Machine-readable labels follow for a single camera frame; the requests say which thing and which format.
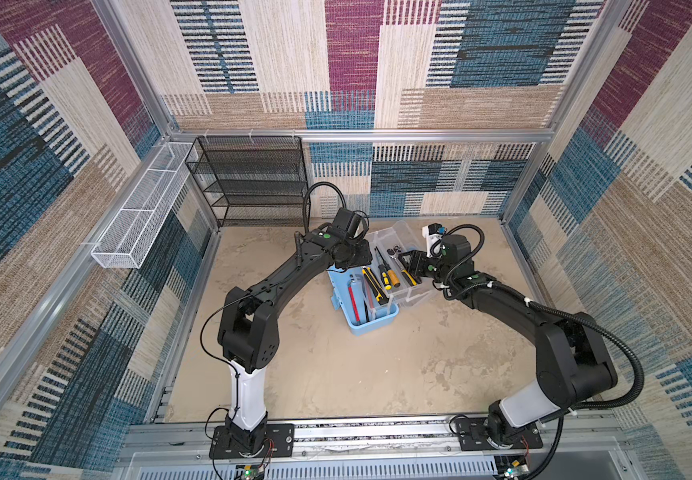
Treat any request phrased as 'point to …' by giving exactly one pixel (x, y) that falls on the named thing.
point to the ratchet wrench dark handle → (395, 250)
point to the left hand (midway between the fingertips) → (370, 253)
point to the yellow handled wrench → (409, 277)
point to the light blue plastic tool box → (341, 300)
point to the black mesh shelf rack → (252, 180)
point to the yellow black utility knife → (377, 289)
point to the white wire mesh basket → (130, 233)
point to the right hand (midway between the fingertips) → (403, 260)
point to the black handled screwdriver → (384, 276)
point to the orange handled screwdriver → (393, 277)
